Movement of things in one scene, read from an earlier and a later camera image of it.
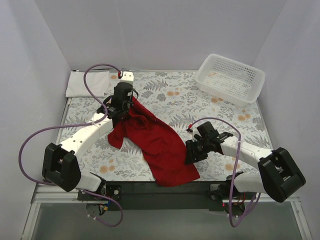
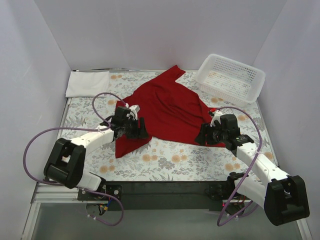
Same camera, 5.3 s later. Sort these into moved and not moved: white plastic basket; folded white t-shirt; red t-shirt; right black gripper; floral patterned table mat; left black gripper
Moved: left black gripper; red t-shirt; right black gripper
Not moved: white plastic basket; folded white t-shirt; floral patterned table mat
